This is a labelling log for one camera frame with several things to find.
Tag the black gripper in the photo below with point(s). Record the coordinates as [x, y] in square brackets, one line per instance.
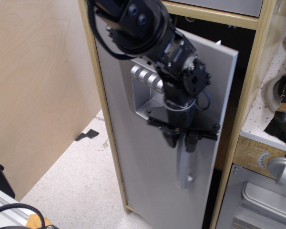
[190, 121]

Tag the silver fridge door handle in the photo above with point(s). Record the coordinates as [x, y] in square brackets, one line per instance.
[184, 178]

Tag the silver fridge door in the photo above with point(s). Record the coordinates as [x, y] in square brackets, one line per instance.
[148, 164]

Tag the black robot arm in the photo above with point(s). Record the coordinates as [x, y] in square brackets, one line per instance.
[128, 29]

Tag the silver ice dispenser panel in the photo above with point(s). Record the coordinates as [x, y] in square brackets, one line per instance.
[143, 86]

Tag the wooden toy kitchen cabinet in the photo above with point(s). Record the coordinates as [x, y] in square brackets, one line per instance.
[237, 50]

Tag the black tape on floor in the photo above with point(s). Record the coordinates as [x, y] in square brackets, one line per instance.
[90, 134]

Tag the silver oven door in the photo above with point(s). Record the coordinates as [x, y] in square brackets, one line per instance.
[235, 214]

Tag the silver oven knob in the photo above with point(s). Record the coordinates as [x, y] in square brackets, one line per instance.
[277, 168]

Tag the plywood board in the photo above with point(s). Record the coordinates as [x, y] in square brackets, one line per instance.
[48, 93]

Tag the silver freezer door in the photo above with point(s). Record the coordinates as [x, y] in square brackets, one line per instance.
[244, 7]

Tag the orange tape piece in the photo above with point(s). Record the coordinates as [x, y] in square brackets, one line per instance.
[33, 222]

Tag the silver oven door handle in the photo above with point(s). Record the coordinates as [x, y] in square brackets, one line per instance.
[268, 201]

